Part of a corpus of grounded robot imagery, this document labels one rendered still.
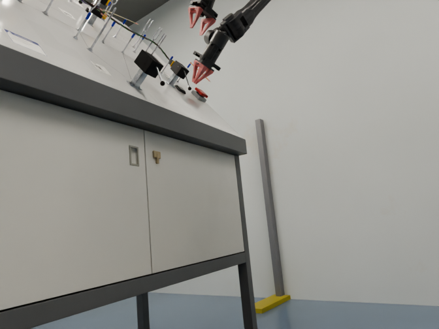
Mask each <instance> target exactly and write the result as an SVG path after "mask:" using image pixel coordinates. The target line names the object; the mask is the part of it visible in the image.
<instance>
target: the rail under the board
mask: <svg viewBox="0 0 439 329"><path fill-rule="evenodd" d="M0 90H3V91H8V92H10V93H14V94H17V95H21V96H24V97H29V98H31V99H35V100H38V101H42V102H47V103H50V104H54V105H56V106H61V107H64V108H68V109H71V110H75V111H77V112H82V113H85V114H89V115H92V116H96V117H98V118H103V119H107V120H110V121H114V122H117V123H121V124H124V125H128V126H131V127H135V128H138V129H142V130H145V131H150V132H152V133H156V134H161V135H163V136H168V137H171V138H175V139H177V140H182V141H184V142H189V143H192V144H196V145H198V146H203V147H206V148H210V149H214V150H217V151H221V152H224V153H228V154H231V155H238V156H239V155H245V154H247V149H246V140H245V139H243V138H241V137H238V136H235V135H233V134H230V133H227V132H225V131H222V130H220V129H217V128H215V127H212V126H209V125H207V124H205V123H201V122H200V121H197V120H194V119H191V118H189V117H186V116H183V115H182V114H178V113H176V112H173V111H171V110H168V109H166V108H163V107H161V106H158V105H156V104H153V103H150V102H148V101H145V100H142V99H140V98H138V97H134V96H132V95H130V94H127V93H124V92H122V91H119V90H117V89H114V88H112V87H109V86H106V85H104V84H101V83H99V82H96V81H94V80H91V79H89V78H86V77H83V76H81V75H79V74H75V73H73V72H71V71H68V70H65V69H62V68H60V67H57V66H55V65H52V64H50V63H47V62H45V61H42V60H40V59H37V58H35V57H31V56H30V55H27V54H24V53H21V52H19V51H16V50H13V49H12V48H8V47H6V46H3V45H1V44H0Z"/></svg>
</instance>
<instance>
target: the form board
mask: <svg viewBox="0 0 439 329"><path fill-rule="evenodd" d="M50 1H51V0H22V2H23V3H21V2H19V1H17V0H0V28H1V30H2V31H3V33H2V32H0V44H1V45H3V46H6V47H8V48H12V49H13V50H16V51H19V52H21V53H24V54H27V55H30V56H31V57H35V58H37V59H40V60H42V61H45V62H47V63H50V64H52V65H55V66H57V67H60V68H62V69H65V70H68V71H71V72H73V73H75V74H79V75H81V76H83V77H86V78H89V79H91V80H94V81H96V82H99V83H101V84H104V85H106V86H109V87H112V88H114V89H117V90H119V91H122V92H124V93H127V94H130V95H132V96H134V97H138V98H140V99H142V100H145V101H148V102H150V103H153V104H156V105H158V106H161V107H163V108H166V109H168V110H171V111H173V112H176V113H178V114H182V115H183V116H186V117H189V118H191V119H194V120H197V121H200V122H201V123H205V124H207V125H209V126H212V127H215V128H217V129H220V130H222V131H225V132H227V133H230V134H233V135H235V136H238V137H241V136H240V135H239V134H238V133H237V132H236V131H235V130H234V129H233V128H232V127H231V126H230V125H229V124H228V123H227V122H226V121H225V120H224V119H223V118H222V117H221V116H220V115H219V114H218V113H217V112H216V111H214V110H213V109H212V108H211V107H210V106H209V105H208V104H207V103H206V102H202V101H200V100H198V99H197V98H196V97H195V96H194V95H193V94H192V93H191V92H192V89H191V90H190V91H189V90H188V85H187V84H186V83H185V82H184V81H183V80H182V79H180V80H179V83H178V82H175V83H174V86H175V85H178V86H180V87H182V88H183V89H184V90H185V92H186V94H184V93H182V92H180V91H178V89H177V88H176V87H175V88H174V87H172V86H170V85H168V84H167V83H166V82H165V81H168V80H169V78H167V77H166V76H165V75H164V74H161V73H160V75H161V78H162V81H164V80H165V81H164V82H165V85H164V86H161V85H160V82H161V80H160V78H159V75H157V77H156V78H153V77H151V76H149V75H147V77H146V78H145V79H144V81H143V83H142V84H141V85H140V88H141V89H142V90H140V89H137V88H135V87H133V86H130V85H129V84H128V83H127V81H129V82H131V80H132V79H133V78H134V76H135V74H136V73H137V72H138V70H139V69H140V68H139V67H138V66H137V65H136V64H135V63H134V61H135V59H136V58H137V56H138V55H139V53H140V51H141V50H144V51H146V49H147V47H148V46H147V45H146V44H145V43H144V42H143V41H142V42H141V43H140V45H139V47H138V48H137V50H136V52H135V53H134V52H133V51H134V50H135V49H136V47H137V46H138V44H139V42H140V41H141V39H140V40H139V41H138V43H137V45H136V46H135V49H134V48H133V47H132V46H134V45H135V43H136V42H137V40H138V39H139V37H138V36H137V35H136V34H135V36H134V37H133V38H132V40H131V42H130V43H129V44H128V46H127V48H126V49H125V51H124V54H123V53H121V51H123V49H124V48H125V46H126V45H127V43H128V42H129V40H130V38H131V36H132V34H133V33H132V32H130V31H128V30H126V29H125V28H123V27H122V28H121V29H120V31H119V33H118V34H117V36H116V38H114V37H113V36H114V35H116V33H117V32H118V30H119V28H120V27H121V26H120V25H118V24H117V23H115V25H114V27H112V29H111V30H110V32H109V34H108V35H107V37H106V39H105V40H104V44H103V43H102V42H101V40H103V39H104V37H105V35H106V34H107V32H108V30H109V29H110V27H111V25H112V23H113V21H112V20H111V19H110V20H109V22H108V23H107V25H106V27H105V29H104V31H103V32H102V34H101V36H100V37H99V39H98V40H97V42H96V43H95V46H94V47H93V49H92V50H93V52H90V51H89V50H88V49H87V48H91V45H92V44H93V42H94V41H95V39H96V38H97V36H98V34H99V33H100V31H101V30H102V28H103V26H104V24H106V21H107V20H108V17H106V19H105V22H104V21H103V20H102V19H100V18H99V17H97V19H96V20H95V22H94V24H93V27H92V26H91V25H89V24H88V23H87V22H86V23H85V24H84V26H83V28H82V30H81V32H80V33H79V35H78V36H77V37H78V40H76V39H74V38H73V37H74V36H76V34H77V33H78V31H77V30H76V29H78V28H79V27H80V25H81V24H82V22H83V21H84V18H85V17H86V15H87V13H88V12H86V11H85V10H86V9H87V7H88V8H90V6H89V5H87V4H83V3H82V4H81V5H82V6H83V7H81V6H80V5H78V4H76V3H74V1H73V0H72V2H70V1H69V0H54V1H53V3H52V5H51V6H50V8H49V10H48V12H47V13H48V16H47V15H45V14H44V13H42V11H43V12H44V11H45V10H46V8H47V7H48V5H49V3H50ZM59 8H61V9H62V10H64V11H66V12H68V13H70V14H71V15H72V16H73V17H74V18H75V19H76V20H74V19H73V18H71V17H69V16H67V15H65V14H64V13H63V12H62V11H61V10H60V9H59ZM3 28H4V29H7V30H9V31H12V32H13V33H16V34H18V35H21V36H23V37H25V38H27V39H29V40H32V41H34V42H37V43H39V45H40V46H41V48H42V49H43V50H44V52H45V53H46V55H47V56H48V57H47V56H45V55H42V54H40V53H37V52H34V51H33V50H30V49H28V48H25V47H23V46H20V45H18V44H15V43H13V42H12V41H11V40H10V38H9V37H8V35H7V34H6V32H5V30H4V29H3ZM153 56H154V57H155V58H156V59H157V60H158V61H159V62H160V63H161V64H162V65H163V68H162V69H161V71H162V70H163V69H164V68H165V66H166V63H165V62H164V61H163V60H162V59H161V58H160V57H159V56H158V55H157V54H156V53H155V52H154V53H153ZM91 61H92V62H94V63H97V64H99V65H102V66H104V67H105V69H106V70H107V71H108V72H109V73H110V74H111V75H112V76H111V75H108V74H105V73H103V72H101V71H99V70H97V69H96V68H95V66H94V65H93V64H92V63H91ZM161 71H160V72H161ZM241 138H243V137H241Z"/></svg>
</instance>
